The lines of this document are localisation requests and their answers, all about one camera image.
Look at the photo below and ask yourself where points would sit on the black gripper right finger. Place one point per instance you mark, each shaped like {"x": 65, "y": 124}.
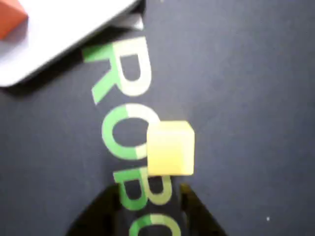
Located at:
{"x": 199, "y": 216}

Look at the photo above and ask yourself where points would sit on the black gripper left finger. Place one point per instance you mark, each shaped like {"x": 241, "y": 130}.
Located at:
{"x": 98, "y": 214}

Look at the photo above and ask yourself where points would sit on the orange wooden block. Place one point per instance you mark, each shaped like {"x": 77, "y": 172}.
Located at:
{"x": 11, "y": 17}

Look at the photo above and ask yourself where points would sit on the white rectangular tray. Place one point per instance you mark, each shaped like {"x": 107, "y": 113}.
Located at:
{"x": 61, "y": 32}

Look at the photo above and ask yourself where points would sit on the black mat with logo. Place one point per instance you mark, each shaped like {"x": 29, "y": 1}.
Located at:
{"x": 233, "y": 98}

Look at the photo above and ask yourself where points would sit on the yellow wooden block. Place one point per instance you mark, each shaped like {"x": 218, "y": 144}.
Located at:
{"x": 171, "y": 150}

